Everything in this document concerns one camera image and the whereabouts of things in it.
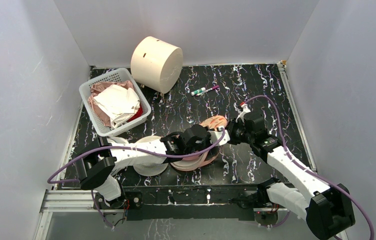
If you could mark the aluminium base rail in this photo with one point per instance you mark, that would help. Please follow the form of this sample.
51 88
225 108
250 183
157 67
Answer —
238 201

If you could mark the white round mesh bag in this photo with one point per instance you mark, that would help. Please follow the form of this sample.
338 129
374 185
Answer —
150 169

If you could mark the cream cylindrical drum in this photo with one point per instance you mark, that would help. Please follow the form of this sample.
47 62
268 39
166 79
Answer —
156 64

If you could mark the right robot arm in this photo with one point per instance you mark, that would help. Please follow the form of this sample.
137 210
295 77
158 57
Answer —
326 209

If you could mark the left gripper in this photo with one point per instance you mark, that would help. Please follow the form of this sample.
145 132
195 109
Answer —
208 140

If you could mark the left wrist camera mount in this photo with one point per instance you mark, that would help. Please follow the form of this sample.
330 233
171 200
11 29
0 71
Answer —
219 136

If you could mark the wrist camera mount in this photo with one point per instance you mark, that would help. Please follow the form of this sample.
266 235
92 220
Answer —
219 136
242 110

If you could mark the white plastic basket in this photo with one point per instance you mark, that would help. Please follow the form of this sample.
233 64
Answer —
111 99

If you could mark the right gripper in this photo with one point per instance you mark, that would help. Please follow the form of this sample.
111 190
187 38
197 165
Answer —
233 129

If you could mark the flat round mesh bag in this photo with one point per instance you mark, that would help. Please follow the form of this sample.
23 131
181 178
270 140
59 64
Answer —
117 141

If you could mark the white cloth in basket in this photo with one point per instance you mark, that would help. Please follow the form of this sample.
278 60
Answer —
118 104

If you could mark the red garment in basket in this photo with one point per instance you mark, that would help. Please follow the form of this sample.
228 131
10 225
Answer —
139 113

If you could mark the green white glue stick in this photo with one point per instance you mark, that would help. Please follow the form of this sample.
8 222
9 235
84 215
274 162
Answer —
198 91

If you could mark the purple marker pen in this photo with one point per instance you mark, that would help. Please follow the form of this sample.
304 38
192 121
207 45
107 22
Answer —
208 90

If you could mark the pink garment in basket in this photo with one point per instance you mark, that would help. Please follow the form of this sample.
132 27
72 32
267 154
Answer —
97 106

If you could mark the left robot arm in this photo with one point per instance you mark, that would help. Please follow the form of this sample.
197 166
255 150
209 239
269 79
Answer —
95 167

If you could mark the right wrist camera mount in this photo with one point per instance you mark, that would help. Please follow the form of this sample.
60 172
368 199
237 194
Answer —
242 110

